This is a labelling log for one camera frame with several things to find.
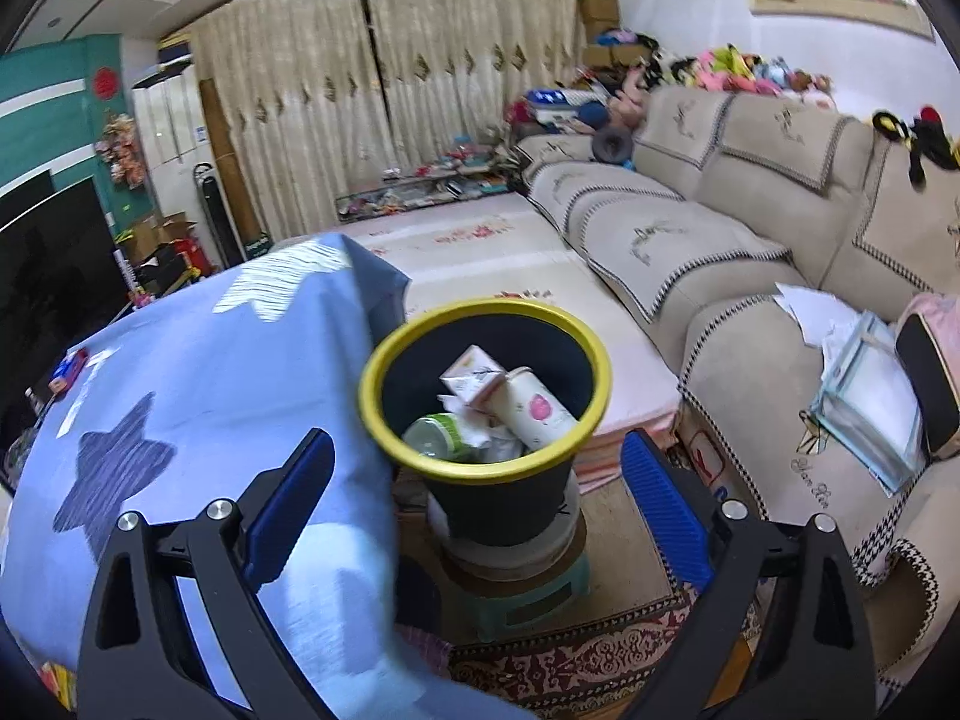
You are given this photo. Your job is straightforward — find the green label drink bottle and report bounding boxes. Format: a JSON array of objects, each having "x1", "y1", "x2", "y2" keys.
[{"x1": 403, "y1": 412, "x2": 470, "y2": 462}]

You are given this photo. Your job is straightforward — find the pink paper box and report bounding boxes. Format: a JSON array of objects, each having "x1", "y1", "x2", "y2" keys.
[{"x1": 439, "y1": 345, "x2": 511, "y2": 410}]

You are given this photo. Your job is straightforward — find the beige patterned curtain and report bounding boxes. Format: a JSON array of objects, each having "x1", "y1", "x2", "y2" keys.
[
  {"x1": 187, "y1": 0, "x2": 398, "y2": 241},
  {"x1": 360, "y1": 0, "x2": 586, "y2": 170}
]

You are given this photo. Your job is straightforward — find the black yellow rim trash bin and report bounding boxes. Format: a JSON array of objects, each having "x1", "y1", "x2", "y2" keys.
[{"x1": 358, "y1": 300, "x2": 612, "y2": 548}]

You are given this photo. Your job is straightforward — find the cluttered glass coffee table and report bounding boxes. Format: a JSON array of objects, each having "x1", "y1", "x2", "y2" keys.
[{"x1": 334, "y1": 154, "x2": 526, "y2": 222}]

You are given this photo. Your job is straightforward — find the red patterned rug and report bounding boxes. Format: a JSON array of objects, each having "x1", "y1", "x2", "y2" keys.
[{"x1": 405, "y1": 465, "x2": 766, "y2": 720}]

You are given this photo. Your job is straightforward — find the beige sofa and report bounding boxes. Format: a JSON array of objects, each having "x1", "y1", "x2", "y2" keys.
[{"x1": 510, "y1": 82, "x2": 960, "y2": 698}]

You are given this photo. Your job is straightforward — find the white paper cup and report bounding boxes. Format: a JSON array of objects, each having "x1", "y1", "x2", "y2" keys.
[{"x1": 487, "y1": 366, "x2": 578, "y2": 451}]

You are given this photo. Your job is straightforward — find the pile of colourful books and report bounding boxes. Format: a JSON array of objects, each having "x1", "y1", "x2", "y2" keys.
[{"x1": 34, "y1": 660, "x2": 80, "y2": 713}]

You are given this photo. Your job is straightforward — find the blue star print tablecloth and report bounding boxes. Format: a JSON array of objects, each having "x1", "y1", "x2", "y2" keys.
[{"x1": 0, "y1": 232, "x2": 541, "y2": 720}]

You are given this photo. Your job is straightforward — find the blue star print cushion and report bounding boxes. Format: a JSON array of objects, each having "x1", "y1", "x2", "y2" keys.
[{"x1": 525, "y1": 88, "x2": 593, "y2": 121}]

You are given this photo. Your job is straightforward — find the row of plush toys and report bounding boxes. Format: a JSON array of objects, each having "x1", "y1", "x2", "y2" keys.
[{"x1": 622, "y1": 45, "x2": 837, "y2": 110}]

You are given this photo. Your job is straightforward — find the large black television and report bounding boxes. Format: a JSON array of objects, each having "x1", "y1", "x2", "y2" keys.
[{"x1": 0, "y1": 178, "x2": 137, "y2": 436}]

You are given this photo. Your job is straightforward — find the white standing air conditioner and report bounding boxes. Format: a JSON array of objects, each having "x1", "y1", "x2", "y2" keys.
[{"x1": 131, "y1": 56, "x2": 226, "y2": 271}]

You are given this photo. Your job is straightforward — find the green plastic stool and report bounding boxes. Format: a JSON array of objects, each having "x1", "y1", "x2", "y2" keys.
[{"x1": 469, "y1": 555, "x2": 593, "y2": 642}]

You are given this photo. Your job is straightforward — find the hanging flower decoration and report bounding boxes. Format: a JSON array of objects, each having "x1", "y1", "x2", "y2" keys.
[{"x1": 94, "y1": 112, "x2": 145, "y2": 188}]

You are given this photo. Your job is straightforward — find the dark grey neck pillow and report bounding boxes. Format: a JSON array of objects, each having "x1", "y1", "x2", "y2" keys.
[{"x1": 591, "y1": 126, "x2": 635, "y2": 164}]

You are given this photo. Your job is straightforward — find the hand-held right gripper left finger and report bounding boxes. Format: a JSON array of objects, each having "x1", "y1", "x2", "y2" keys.
[{"x1": 75, "y1": 427, "x2": 336, "y2": 720}]

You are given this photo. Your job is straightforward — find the open cardboard box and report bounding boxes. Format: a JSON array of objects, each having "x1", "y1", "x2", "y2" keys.
[{"x1": 116, "y1": 214, "x2": 197, "y2": 263}]

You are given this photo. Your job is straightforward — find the pink black bag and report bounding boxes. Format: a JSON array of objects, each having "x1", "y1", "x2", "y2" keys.
[{"x1": 892, "y1": 292, "x2": 960, "y2": 462}]

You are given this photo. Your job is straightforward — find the white papers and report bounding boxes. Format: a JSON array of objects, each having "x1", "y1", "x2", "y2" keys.
[{"x1": 772, "y1": 281, "x2": 863, "y2": 346}]

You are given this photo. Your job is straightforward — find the clear document bag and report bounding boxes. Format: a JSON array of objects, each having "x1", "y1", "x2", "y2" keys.
[{"x1": 810, "y1": 311, "x2": 927, "y2": 496}]

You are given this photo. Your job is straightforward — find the black tower fan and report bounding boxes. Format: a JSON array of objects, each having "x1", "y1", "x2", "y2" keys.
[{"x1": 193, "y1": 161, "x2": 227, "y2": 271}]

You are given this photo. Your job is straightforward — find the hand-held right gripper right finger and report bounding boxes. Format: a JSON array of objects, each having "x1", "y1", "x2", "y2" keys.
[{"x1": 621, "y1": 429, "x2": 878, "y2": 720}]

